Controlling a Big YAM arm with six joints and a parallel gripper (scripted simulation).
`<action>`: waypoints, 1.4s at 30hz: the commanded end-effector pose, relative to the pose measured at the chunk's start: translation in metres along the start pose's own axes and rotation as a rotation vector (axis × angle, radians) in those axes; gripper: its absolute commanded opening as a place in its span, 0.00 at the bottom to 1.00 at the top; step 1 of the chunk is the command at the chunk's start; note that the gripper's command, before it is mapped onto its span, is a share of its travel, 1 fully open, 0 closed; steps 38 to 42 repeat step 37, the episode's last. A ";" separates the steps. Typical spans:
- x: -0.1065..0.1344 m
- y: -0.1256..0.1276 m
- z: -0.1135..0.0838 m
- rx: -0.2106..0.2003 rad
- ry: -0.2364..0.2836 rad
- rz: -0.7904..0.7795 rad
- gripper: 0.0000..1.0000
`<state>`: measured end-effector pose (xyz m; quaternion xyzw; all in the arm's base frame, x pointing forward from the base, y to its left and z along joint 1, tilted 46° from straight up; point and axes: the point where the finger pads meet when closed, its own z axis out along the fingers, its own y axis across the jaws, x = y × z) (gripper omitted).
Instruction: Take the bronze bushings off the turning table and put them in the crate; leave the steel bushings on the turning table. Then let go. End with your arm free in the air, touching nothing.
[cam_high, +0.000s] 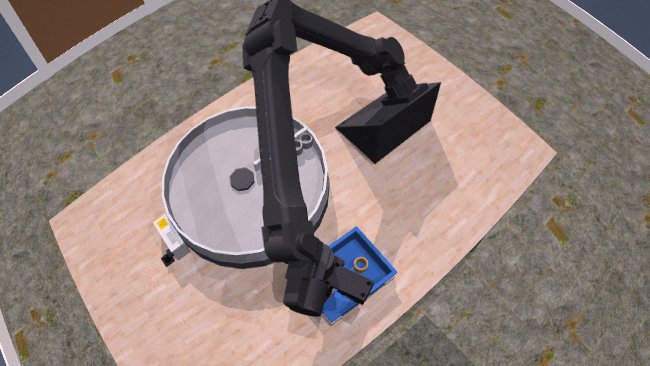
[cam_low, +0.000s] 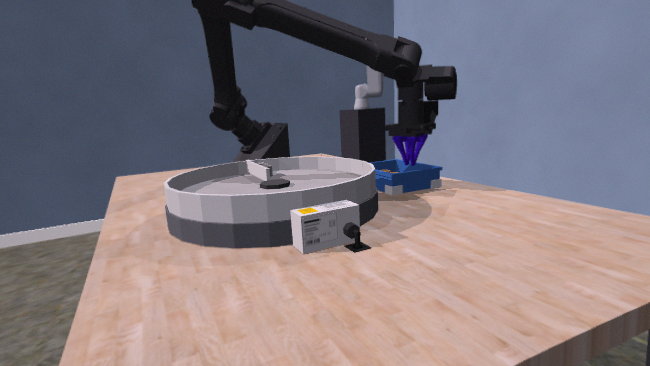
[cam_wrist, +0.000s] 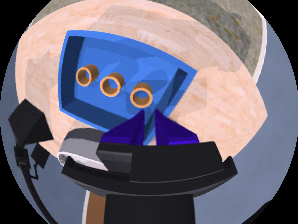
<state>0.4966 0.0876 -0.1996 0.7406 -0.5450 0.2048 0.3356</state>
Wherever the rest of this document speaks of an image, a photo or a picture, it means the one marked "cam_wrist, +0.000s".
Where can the blue open crate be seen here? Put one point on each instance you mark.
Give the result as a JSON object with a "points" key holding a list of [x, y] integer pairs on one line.
{"points": [[89, 105]]}

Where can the bronze bushing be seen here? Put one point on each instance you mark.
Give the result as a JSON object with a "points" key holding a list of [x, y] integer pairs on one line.
{"points": [[141, 102], [107, 89], [81, 75]]}

